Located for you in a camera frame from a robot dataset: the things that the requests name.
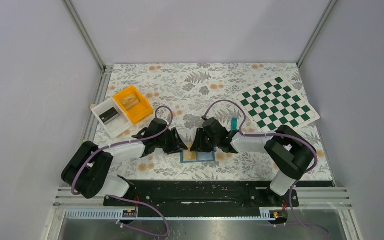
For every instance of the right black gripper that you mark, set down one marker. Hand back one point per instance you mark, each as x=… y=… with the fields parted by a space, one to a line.
x=206 y=139

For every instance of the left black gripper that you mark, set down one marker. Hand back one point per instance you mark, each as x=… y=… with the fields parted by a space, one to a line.
x=171 y=141

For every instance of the blue card holder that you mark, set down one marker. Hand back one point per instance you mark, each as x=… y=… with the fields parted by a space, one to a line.
x=201 y=157

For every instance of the gold credit card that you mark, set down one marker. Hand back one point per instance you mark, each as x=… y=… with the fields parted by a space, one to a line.
x=190 y=156

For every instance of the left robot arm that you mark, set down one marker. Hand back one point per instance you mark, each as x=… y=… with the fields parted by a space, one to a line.
x=88 y=170

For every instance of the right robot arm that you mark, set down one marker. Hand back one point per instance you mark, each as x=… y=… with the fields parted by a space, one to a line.
x=289 y=151

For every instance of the floral table mat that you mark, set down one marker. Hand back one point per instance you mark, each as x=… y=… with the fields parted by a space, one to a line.
x=185 y=91

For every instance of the orange plastic bin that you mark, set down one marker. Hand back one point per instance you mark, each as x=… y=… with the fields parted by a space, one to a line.
x=140 y=111

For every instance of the item in orange bin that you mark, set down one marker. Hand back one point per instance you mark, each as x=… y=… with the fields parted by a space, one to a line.
x=130 y=101

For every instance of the white plastic bin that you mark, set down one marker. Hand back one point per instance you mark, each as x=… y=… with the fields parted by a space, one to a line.
x=119 y=125

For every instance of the black item in white bin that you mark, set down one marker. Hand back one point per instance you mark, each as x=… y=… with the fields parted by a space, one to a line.
x=109 y=115

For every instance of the green white chessboard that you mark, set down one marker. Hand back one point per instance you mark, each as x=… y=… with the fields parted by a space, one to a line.
x=273 y=103

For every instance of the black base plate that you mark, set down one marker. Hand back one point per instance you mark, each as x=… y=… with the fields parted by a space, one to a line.
x=199 y=199

